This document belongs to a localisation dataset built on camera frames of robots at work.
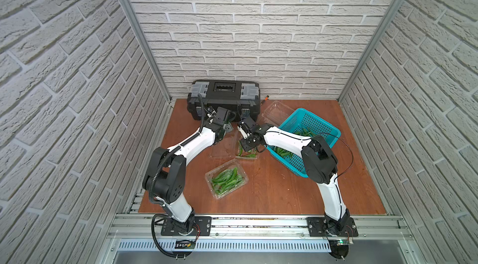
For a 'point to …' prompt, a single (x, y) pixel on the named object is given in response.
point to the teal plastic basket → (304, 124)
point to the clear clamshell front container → (230, 164)
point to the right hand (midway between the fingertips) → (248, 143)
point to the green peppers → (305, 132)
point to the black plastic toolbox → (229, 94)
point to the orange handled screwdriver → (266, 98)
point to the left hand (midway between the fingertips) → (226, 123)
